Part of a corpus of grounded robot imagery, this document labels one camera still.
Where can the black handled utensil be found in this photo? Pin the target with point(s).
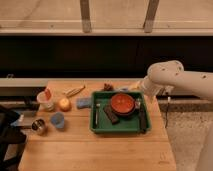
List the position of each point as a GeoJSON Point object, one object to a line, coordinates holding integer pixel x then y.
{"type": "Point", "coordinates": [142, 116]}

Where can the brown pinecone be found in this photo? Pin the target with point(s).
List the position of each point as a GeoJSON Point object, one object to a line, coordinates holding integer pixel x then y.
{"type": "Point", "coordinates": [107, 87]}

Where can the yellow apple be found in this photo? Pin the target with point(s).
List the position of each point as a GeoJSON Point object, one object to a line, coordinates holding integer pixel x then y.
{"type": "Point", "coordinates": [64, 104]}

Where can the red bowl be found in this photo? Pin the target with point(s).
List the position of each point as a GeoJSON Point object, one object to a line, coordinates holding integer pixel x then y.
{"type": "Point", "coordinates": [122, 104]}

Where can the blue plastic cup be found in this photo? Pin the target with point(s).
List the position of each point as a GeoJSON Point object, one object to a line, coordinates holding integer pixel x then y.
{"type": "Point", "coordinates": [57, 120]}

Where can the dark brown eraser block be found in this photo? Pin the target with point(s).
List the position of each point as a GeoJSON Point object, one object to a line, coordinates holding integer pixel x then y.
{"type": "Point", "coordinates": [111, 116]}

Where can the blue sponge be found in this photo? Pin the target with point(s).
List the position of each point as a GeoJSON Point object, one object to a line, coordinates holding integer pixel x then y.
{"type": "Point", "coordinates": [83, 103]}

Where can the metal fork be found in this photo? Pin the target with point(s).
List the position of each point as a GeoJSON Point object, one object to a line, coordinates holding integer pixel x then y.
{"type": "Point", "coordinates": [97, 113]}

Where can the small metal cup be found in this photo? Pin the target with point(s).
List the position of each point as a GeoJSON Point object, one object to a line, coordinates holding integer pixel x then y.
{"type": "Point", "coordinates": [39, 127]}

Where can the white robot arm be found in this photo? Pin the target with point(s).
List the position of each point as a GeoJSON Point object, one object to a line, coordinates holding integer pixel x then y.
{"type": "Point", "coordinates": [172, 73]}

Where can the black chair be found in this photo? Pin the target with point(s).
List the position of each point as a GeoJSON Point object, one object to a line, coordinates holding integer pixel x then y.
{"type": "Point", "coordinates": [9, 135]}

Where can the green plastic tray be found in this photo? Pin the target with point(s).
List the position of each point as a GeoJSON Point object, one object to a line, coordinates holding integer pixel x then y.
{"type": "Point", "coordinates": [127, 124]}

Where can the clear plastic cup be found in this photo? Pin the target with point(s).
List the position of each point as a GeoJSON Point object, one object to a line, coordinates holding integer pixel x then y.
{"type": "Point", "coordinates": [44, 98]}

